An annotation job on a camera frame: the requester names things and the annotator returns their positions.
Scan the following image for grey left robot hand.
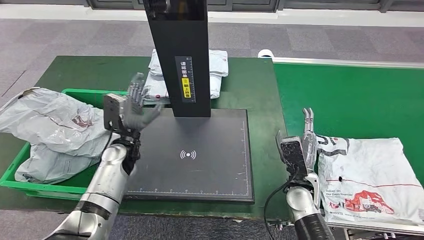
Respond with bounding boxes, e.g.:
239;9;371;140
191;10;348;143
119;72;163;132

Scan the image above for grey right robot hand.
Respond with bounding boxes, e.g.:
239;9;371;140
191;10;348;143
301;107;319;174

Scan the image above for white parcel with red print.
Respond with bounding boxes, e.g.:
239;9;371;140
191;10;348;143
316;135;424;227

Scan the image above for grey-white poly mailer parcel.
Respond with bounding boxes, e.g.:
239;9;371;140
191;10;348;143
14;142;102;185
0;87;114;158

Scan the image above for green conveyor belt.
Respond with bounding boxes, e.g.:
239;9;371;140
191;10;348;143
273;62;424;213

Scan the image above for black inbound scanner machine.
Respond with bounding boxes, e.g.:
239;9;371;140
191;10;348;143
124;0;255;204

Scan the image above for grey mailer bag red mark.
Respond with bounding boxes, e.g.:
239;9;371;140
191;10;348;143
142;71;223;105

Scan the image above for ruler sticker with yellow patch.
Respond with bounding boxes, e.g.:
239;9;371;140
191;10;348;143
174;55;196;104

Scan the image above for folded grey mailer bag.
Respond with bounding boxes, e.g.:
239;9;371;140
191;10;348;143
149;48;229;78

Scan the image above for green plastic crate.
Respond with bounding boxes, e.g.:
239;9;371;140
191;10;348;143
0;88;140;201

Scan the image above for grey framed glass partition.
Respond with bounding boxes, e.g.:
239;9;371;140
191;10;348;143
0;0;424;14

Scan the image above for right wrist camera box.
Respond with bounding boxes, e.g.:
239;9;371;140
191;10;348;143
279;136;309;176

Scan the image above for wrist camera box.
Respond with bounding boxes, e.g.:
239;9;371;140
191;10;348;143
279;136;309;176
102;93;127;132

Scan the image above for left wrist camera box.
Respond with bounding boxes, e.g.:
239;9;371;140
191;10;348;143
102;93;127;132

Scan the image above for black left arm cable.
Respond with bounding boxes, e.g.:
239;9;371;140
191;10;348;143
97;129;115;160

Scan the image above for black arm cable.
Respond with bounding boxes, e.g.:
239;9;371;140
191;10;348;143
97;129;115;160
263;172;299;240

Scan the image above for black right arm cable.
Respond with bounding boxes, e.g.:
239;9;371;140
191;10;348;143
263;172;299;240

